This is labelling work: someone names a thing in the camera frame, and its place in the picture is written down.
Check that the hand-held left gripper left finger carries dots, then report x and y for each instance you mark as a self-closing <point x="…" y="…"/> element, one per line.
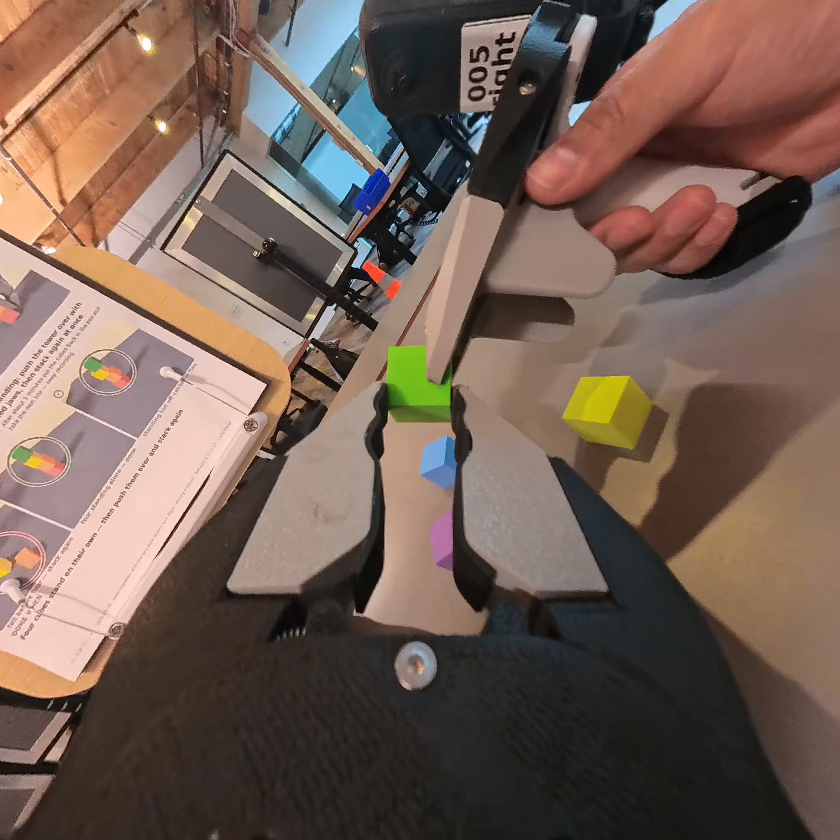
<point x="308" y="518"/>

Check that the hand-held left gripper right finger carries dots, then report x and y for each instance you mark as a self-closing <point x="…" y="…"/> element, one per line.
<point x="525" y="525"/>

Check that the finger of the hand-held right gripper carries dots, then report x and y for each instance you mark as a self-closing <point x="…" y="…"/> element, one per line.
<point x="459" y="295"/>

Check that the green foam cube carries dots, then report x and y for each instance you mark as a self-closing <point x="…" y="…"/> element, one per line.
<point x="410" y="387"/>

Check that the yellow foam cube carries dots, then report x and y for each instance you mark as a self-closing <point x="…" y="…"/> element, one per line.
<point x="604" y="413"/>

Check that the purple foam cube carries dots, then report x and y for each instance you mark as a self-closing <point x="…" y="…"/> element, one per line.
<point x="444" y="541"/>

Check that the blue foam cube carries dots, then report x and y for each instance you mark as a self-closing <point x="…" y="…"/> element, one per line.
<point x="438" y="463"/>

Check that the person's right hand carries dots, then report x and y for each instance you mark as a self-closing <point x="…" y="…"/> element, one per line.
<point x="722" y="92"/>

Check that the black office chair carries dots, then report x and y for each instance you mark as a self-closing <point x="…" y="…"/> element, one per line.
<point x="426" y="141"/>

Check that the blue storage bin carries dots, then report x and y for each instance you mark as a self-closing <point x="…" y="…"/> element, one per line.
<point x="371" y="191"/>

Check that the printed instruction sheet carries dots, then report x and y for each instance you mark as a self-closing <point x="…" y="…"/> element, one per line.
<point x="164" y="459"/>

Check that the white push pin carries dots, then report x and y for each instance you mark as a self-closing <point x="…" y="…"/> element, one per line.
<point x="10" y="589"/>
<point x="169" y="373"/>

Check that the grey framed panel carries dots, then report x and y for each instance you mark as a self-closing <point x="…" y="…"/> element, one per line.
<point x="229" y="197"/>

